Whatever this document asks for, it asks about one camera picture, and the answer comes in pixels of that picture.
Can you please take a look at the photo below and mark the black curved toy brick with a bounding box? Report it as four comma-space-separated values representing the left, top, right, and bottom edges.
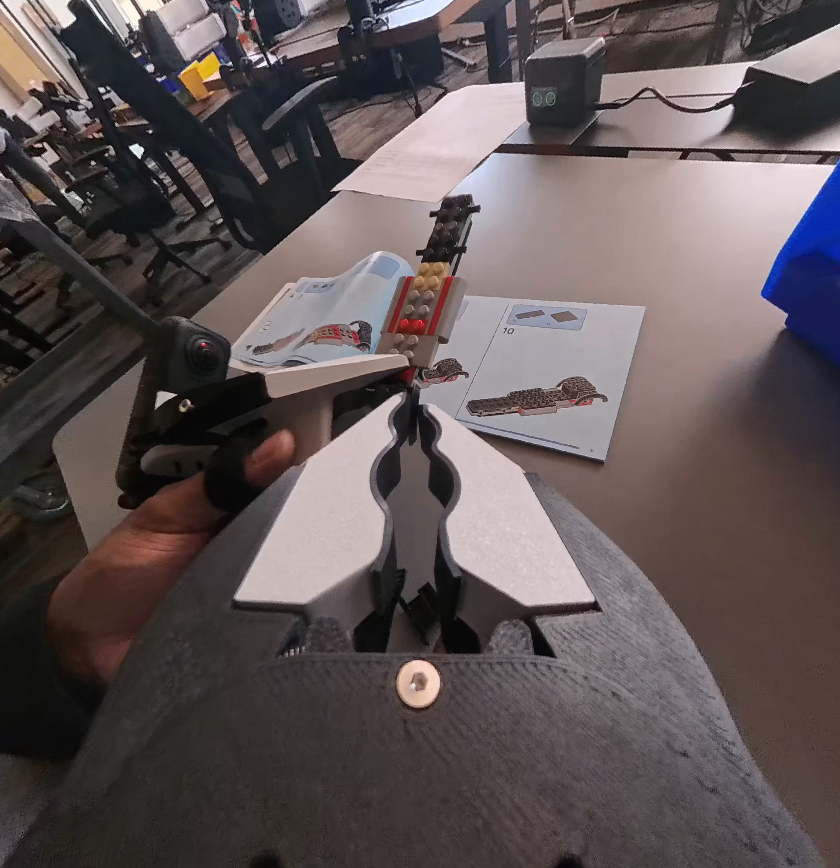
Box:
401, 369, 424, 448

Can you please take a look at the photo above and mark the person's left hand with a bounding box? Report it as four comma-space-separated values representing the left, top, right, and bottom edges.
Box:
47, 430, 297, 686

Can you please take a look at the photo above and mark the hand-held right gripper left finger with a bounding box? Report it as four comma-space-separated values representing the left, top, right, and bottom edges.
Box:
233, 392, 407, 621

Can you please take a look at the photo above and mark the blue plastic bin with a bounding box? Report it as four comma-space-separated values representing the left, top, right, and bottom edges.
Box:
760, 139, 840, 377

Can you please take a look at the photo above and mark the yellow storage bin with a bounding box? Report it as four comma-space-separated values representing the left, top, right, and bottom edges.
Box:
179, 54, 221, 103

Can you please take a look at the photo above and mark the grey-brown desk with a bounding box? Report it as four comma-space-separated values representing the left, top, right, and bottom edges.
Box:
52, 152, 840, 868

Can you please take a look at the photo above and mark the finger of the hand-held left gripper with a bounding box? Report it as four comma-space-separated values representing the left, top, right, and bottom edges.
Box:
226, 351, 412, 448

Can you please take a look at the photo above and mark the black device cable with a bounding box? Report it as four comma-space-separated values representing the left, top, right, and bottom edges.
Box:
592, 85, 756, 113

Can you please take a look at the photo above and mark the dark side desk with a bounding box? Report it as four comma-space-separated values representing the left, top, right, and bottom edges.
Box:
497, 61, 840, 164

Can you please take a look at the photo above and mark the person's left forearm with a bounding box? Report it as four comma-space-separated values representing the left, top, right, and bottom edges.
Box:
0, 576, 109, 757

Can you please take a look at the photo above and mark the white paper sheet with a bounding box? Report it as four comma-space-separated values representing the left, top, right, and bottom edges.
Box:
332, 85, 529, 203

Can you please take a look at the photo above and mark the grey red toy brick model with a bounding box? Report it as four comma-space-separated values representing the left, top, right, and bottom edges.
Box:
374, 193, 479, 391

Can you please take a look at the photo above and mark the background work table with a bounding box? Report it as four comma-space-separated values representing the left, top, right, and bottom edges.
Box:
271, 0, 522, 82

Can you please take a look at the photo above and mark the black office chair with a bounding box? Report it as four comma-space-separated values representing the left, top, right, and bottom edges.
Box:
0, 88, 214, 286
61, 0, 363, 255

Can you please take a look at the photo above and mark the black rectangular device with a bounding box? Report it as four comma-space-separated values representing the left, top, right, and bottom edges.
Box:
732, 17, 840, 130

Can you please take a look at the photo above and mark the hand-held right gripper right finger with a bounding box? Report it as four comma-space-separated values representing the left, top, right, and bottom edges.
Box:
420, 403, 597, 621

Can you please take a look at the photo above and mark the dark cube device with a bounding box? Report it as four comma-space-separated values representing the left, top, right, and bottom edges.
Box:
525, 37, 607, 126

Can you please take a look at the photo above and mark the brick instruction booklet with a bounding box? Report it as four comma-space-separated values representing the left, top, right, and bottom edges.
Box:
226, 251, 646, 463

